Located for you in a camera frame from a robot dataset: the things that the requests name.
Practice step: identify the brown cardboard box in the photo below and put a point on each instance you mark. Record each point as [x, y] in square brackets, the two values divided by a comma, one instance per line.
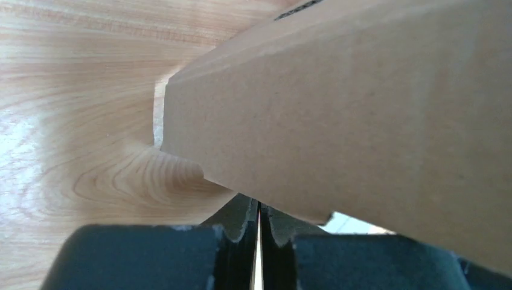
[397, 113]

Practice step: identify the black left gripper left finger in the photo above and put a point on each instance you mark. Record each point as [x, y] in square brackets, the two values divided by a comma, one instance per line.
[217, 254]

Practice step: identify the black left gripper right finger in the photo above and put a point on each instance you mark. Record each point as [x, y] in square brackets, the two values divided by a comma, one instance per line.
[350, 261]

